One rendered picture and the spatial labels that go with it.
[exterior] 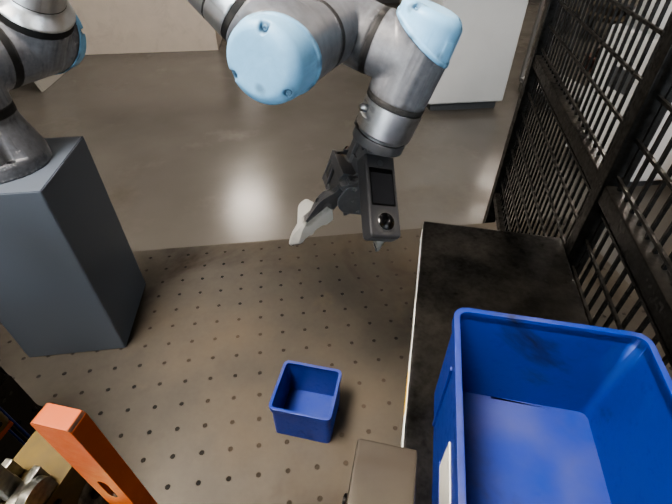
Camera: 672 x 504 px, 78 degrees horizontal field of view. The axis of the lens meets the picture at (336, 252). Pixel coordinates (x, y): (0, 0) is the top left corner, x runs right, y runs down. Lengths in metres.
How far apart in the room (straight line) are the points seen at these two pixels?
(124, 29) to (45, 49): 5.26
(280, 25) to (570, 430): 0.47
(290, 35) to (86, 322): 0.75
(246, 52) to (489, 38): 3.59
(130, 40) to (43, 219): 5.38
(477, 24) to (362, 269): 3.01
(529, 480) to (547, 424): 0.07
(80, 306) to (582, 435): 0.85
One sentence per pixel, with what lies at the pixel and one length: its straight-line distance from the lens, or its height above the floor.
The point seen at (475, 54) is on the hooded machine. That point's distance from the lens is 3.92.
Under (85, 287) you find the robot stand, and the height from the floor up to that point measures 0.89.
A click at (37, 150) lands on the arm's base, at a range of 0.86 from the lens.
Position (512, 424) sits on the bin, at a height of 1.03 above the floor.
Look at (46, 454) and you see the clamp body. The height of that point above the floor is 1.05.
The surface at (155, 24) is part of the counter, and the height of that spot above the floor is 0.31.
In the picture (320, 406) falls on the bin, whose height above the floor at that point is 0.70.
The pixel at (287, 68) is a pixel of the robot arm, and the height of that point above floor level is 1.33.
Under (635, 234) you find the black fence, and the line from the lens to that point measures 0.58.
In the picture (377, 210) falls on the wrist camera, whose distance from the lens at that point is 0.53.
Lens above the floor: 1.44
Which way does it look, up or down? 41 degrees down
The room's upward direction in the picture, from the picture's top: straight up
